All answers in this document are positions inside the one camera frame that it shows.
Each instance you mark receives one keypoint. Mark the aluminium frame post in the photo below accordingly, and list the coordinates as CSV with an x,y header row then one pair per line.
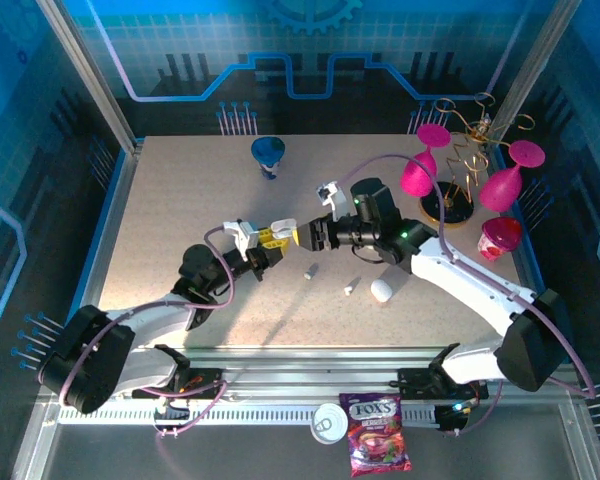
x,y
535,65
95,85

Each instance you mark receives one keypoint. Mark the pink wine glass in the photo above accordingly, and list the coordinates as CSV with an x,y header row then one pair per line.
x,y
417,175
500,190

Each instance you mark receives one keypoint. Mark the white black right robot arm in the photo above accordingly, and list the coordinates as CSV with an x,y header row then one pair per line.
x,y
470,280

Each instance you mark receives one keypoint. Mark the purple berry candy bag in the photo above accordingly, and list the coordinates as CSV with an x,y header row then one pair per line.
x,y
375,435

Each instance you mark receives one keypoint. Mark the red strawberry yogurt cup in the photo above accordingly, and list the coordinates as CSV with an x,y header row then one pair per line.
x,y
500,235

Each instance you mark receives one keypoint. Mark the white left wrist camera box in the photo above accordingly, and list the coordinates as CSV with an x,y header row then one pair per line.
x,y
240,231

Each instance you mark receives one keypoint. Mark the pale green earbud charging case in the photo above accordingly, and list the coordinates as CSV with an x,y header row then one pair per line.
x,y
381,291

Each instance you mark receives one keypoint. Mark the blue blackberry yogurt cup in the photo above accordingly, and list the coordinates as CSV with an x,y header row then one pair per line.
x,y
268,150

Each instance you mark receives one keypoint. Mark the white pull-tab can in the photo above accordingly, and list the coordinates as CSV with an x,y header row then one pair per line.
x,y
330,425

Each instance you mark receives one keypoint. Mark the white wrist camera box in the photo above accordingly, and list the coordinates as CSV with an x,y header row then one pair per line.
x,y
240,231
336,197

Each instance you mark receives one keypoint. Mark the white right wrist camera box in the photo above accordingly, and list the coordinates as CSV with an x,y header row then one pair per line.
x,y
336,197

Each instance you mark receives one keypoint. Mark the aluminium mounting rail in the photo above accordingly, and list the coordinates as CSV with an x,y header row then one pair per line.
x,y
305,370

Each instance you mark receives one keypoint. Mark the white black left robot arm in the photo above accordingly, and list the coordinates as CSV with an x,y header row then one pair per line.
x,y
155,310

